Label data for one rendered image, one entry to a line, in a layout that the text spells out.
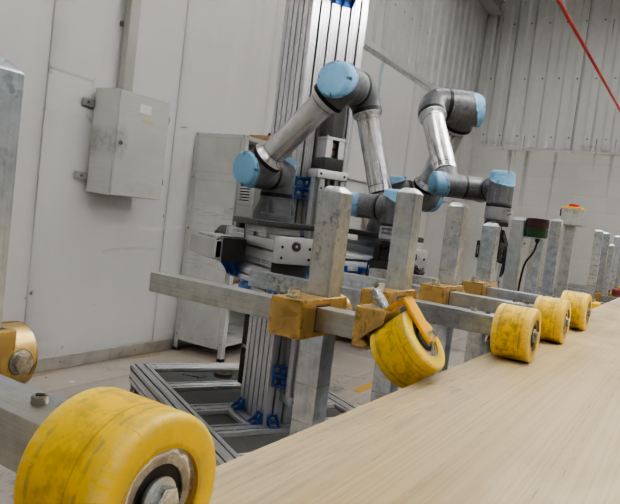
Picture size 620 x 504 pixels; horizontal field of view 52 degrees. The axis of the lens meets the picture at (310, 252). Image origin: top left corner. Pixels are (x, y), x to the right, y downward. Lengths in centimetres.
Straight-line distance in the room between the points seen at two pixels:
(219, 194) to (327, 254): 354
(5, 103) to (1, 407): 22
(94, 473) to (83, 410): 4
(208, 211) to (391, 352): 374
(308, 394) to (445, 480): 42
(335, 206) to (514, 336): 32
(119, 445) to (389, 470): 25
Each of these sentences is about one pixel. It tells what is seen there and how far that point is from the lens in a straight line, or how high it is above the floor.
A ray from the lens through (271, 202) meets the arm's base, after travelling 221.
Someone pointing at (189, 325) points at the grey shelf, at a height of 20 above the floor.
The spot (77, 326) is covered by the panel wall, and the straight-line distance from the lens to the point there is 405.
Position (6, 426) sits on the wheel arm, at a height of 95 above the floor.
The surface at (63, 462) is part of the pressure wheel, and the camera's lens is 31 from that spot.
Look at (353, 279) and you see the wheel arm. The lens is 136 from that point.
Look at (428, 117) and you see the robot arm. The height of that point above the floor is 145.
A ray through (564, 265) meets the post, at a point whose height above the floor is 100.
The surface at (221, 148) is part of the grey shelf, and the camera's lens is 441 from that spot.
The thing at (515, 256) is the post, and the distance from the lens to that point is 179.
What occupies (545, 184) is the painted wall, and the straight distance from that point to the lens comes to 997.
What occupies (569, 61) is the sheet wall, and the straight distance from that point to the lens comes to 1027.
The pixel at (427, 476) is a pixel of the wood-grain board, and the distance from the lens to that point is 49.
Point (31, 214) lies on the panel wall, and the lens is 374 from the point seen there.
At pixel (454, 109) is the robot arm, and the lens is 228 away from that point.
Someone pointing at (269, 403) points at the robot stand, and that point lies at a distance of 257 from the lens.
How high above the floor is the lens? 108
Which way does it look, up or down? 3 degrees down
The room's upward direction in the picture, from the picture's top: 7 degrees clockwise
